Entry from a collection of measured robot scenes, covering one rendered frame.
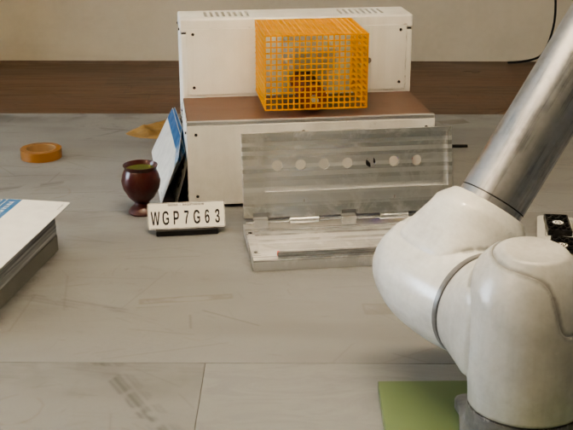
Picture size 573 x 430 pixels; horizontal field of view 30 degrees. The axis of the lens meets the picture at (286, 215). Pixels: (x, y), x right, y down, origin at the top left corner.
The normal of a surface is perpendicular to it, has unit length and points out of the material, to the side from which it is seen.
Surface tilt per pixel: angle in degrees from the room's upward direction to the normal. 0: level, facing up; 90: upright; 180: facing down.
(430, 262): 42
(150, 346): 0
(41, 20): 90
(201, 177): 90
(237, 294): 0
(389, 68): 90
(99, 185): 0
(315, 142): 76
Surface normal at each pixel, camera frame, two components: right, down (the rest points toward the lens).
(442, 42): 0.00, 0.35
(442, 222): -0.64, -0.48
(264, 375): 0.00, -0.94
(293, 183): 0.13, 0.11
